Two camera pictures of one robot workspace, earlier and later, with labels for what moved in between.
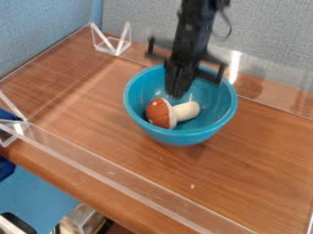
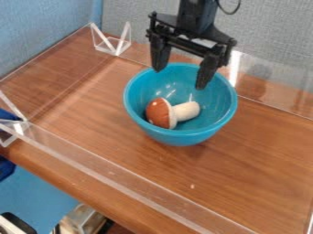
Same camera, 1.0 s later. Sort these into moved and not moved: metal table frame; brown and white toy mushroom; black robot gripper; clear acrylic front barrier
Moved: black robot gripper
Not moved: clear acrylic front barrier; metal table frame; brown and white toy mushroom
